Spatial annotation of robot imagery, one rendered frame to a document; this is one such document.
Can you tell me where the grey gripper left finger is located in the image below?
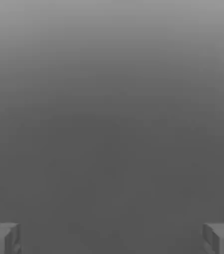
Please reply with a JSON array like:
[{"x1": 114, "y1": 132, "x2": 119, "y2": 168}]
[{"x1": 0, "y1": 222, "x2": 22, "y2": 254}]

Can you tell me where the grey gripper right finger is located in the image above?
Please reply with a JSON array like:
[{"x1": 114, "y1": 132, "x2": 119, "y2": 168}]
[{"x1": 202, "y1": 222, "x2": 224, "y2": 254}]

